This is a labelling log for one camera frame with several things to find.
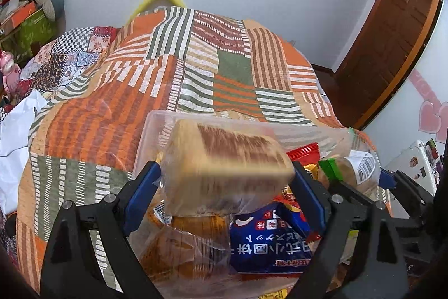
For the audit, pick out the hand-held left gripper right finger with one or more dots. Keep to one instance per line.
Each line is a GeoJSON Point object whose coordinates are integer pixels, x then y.
{"type": "Point", "coordinates": [311, 197]}

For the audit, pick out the wooden door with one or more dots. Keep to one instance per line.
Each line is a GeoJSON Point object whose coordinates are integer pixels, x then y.
{"type": "Point", "coordinates": [385, 39]}

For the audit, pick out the blue snack bag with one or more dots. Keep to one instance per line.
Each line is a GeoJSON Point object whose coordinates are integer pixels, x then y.
{"type": "Point", "coordinates": [266, 246]}

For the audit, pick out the white stickered case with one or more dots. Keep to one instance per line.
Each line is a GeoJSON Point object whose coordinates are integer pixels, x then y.
{"type": "Point", "coordinates": [416, 162]}

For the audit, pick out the red snack bag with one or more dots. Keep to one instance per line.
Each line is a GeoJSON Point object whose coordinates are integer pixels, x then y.
{"type": "Point", "coordinates": [302, 153]}

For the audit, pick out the pink rabbit toy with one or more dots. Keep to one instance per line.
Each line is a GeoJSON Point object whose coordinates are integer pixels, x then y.
{"type": "Point", "coordinates": [7, 69]}

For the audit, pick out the golden crispy snack packet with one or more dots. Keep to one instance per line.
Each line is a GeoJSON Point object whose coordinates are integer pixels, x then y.
{"type": "Point", "coordinates": [168, 253]}

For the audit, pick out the orange box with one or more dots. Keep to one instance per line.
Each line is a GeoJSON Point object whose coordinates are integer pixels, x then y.
{"type": "Point", "coordinates": [21, 14]}

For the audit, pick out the clear plastic storage container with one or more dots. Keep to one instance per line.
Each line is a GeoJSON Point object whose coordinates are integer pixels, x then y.
{"type": "Point", "coordinates": [154, 131]}

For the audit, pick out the striped patchwork quilt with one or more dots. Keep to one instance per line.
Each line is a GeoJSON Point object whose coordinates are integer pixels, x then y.
{"type": "Point", "coordinates": [140, 85]}

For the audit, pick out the green-edged bread packet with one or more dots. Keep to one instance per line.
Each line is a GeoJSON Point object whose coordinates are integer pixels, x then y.
{"type": "Point", "coordinates": [353, 169]}

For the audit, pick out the wardrobe sliding door pink hearts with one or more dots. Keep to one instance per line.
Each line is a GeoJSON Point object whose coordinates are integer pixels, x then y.
{"type": "Point", "coordinates": [409, 103]}

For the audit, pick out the white cloth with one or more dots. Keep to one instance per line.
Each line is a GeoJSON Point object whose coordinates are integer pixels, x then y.
{"type": "Point", "coordinates": [17, 134]}

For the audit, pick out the beige cake packet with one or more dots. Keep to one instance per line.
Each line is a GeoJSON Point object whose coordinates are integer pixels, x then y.
{"type": "Point", "coordinates": [227, 162]}

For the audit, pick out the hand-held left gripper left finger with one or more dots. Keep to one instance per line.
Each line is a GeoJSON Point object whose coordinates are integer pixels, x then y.
{"type": "Point", "coordinates": [141, 201]}

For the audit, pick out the checkered floral quilt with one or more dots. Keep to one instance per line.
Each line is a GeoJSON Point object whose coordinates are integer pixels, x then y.
{"type": "Point", "coordinates": [66, 53]}

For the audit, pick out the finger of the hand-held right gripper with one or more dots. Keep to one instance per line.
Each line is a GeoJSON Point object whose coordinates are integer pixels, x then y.
{"type": "Point", "coordinates": [357, 194]}
{"type": "Point", "coordinates": [385, 178]}

